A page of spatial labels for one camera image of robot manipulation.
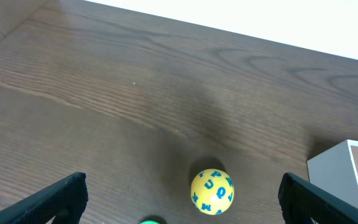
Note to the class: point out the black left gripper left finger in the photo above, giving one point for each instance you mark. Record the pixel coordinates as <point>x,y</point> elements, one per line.
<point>62,202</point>

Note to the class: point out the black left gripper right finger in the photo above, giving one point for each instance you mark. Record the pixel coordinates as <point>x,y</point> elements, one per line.
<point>303,202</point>

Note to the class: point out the white cardboard box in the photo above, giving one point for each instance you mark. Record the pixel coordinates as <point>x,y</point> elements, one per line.
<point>336,171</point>

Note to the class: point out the green round toy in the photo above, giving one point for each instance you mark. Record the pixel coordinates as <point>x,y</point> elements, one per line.
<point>149,222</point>

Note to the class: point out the yellow ball blue letters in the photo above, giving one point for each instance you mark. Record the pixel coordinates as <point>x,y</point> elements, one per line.
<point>212,191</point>

